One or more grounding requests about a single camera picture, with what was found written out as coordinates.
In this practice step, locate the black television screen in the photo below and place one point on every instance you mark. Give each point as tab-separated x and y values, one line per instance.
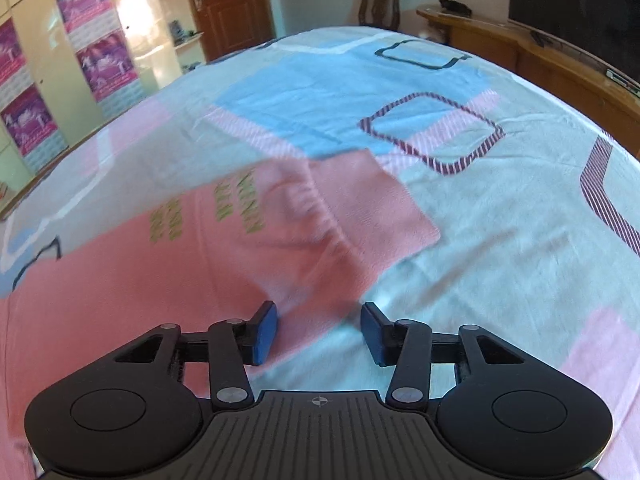
606	29

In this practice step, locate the cream open shelf unit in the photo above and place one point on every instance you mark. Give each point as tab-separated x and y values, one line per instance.
185	33

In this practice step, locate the pink knit garment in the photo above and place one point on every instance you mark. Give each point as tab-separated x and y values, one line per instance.
312	236

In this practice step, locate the brown wooden door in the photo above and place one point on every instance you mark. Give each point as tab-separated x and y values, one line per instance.
232	25

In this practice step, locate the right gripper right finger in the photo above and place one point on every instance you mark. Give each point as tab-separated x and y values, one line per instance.
389	342

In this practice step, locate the patterned bed sheet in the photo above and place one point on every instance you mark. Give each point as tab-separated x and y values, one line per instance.
536	206

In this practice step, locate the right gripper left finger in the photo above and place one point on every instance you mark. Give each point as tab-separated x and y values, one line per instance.
252	338

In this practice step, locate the black object on console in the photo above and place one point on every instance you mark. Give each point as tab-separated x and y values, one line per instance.
455	7

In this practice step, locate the cream wardrobe with posters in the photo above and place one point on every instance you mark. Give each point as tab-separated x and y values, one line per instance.
69	67

